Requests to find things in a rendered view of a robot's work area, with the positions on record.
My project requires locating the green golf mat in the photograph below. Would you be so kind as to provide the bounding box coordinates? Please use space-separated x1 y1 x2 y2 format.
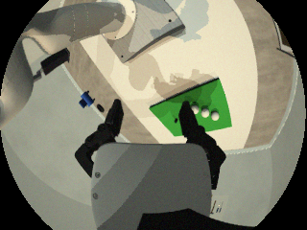
149 78 232 137

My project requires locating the cream white ball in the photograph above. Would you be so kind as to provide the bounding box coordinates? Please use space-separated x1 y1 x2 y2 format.
191 105 200 114
201 108 209 118
211 111 219 121

